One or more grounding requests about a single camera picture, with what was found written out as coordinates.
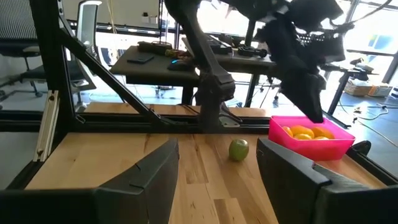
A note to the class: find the black computer mouse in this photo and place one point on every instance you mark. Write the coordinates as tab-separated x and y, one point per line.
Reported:
180	65

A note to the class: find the cardboard box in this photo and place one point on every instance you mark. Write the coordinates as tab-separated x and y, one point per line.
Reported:
357	88

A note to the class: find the black aluminium table frame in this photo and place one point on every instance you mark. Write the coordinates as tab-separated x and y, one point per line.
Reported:
49	62

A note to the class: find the dark grey desk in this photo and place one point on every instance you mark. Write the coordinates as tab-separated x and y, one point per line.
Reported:
155	70

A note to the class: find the striped mesh office chair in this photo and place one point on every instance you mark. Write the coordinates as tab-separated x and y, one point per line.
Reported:
18	18

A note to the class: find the black smartphone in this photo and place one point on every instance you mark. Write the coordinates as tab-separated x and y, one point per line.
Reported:
140	59

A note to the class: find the black background stand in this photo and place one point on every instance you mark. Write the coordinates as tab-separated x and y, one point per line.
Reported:
360	68

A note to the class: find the green lime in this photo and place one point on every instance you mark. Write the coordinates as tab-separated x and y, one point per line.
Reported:
238	150

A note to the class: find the dark brown box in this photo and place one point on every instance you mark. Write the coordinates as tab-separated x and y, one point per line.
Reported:
154	48

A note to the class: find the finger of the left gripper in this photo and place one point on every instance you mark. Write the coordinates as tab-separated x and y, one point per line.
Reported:
304	90

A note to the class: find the white-backed office chair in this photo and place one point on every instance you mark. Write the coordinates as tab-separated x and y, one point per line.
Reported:
88	21

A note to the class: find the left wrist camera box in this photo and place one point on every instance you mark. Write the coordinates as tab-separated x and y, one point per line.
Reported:
332	49

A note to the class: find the silver aluminium bracket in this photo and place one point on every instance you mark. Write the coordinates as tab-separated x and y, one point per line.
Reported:
46	127

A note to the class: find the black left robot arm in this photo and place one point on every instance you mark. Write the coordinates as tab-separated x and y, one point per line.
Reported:
199	46

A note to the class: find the black screw clamp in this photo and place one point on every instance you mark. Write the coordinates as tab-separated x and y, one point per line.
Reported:
252	52

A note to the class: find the yellow lemon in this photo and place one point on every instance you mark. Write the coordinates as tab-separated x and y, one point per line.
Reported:
321	138
303	136
301	130
322	132
287	130

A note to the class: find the pink plastic basket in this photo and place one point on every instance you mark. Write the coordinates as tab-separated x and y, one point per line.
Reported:
311	151

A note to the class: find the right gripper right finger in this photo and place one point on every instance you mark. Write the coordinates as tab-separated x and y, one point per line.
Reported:
289	186

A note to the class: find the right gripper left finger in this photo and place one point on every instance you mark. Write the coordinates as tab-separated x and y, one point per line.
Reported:
146	193

